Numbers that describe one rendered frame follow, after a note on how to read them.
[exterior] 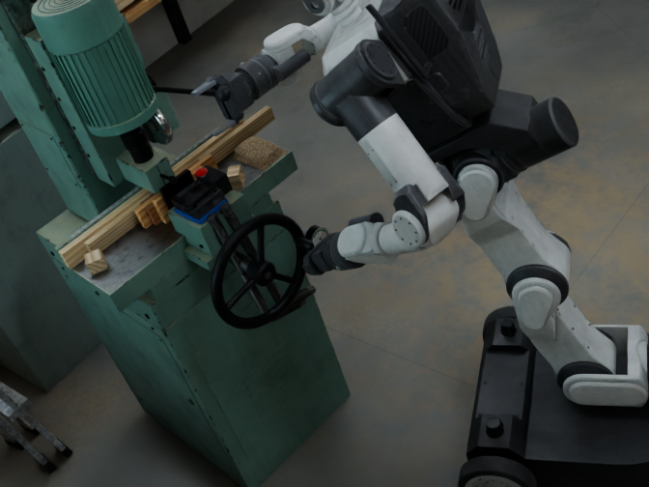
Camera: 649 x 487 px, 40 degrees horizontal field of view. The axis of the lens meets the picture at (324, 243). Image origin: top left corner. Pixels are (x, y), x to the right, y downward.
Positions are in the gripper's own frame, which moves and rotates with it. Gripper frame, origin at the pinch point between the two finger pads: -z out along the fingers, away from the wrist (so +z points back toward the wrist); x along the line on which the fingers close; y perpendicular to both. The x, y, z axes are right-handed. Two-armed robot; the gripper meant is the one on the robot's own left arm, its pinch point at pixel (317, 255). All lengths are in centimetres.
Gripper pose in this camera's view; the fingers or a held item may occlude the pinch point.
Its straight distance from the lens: 211.0
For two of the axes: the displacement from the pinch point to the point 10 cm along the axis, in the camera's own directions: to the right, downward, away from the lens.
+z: 4.7, -1.0, -8.8
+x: 6.6, -6.2, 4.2
